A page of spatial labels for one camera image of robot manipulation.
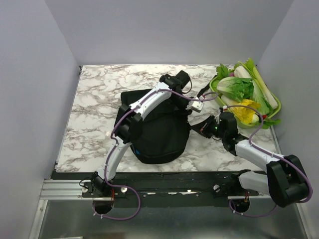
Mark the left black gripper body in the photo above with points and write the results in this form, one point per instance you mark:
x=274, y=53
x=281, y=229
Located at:
x=181, y=103

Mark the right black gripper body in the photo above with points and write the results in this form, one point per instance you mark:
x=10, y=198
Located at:
x=212, y=127

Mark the black backpack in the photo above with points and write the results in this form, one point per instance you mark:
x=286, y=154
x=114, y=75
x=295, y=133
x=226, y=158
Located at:
x=161, y=136

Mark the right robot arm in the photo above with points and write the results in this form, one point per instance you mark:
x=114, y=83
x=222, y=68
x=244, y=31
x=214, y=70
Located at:
x=284, y=178

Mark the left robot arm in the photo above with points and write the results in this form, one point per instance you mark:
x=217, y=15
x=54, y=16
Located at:
x=101, y=180

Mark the yellow flower vegetable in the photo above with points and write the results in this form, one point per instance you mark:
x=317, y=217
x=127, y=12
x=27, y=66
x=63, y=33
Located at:
x=245, y=112

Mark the green vegetable tray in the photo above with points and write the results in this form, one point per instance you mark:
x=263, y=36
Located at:
x=267, y=120

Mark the napa cabbage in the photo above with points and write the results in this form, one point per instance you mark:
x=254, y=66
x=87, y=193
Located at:
x=236, y=88

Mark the white daikon radish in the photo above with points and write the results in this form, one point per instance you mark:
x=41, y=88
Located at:
x=241, y=72

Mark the green celery stalk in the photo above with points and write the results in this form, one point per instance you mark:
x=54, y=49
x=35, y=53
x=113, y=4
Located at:
x=250, y=66

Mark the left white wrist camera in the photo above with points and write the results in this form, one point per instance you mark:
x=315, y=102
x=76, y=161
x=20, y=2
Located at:
x=197, y=105

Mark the aluminium mounting rail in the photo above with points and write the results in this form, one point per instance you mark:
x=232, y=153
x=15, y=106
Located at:
x=71, y=190

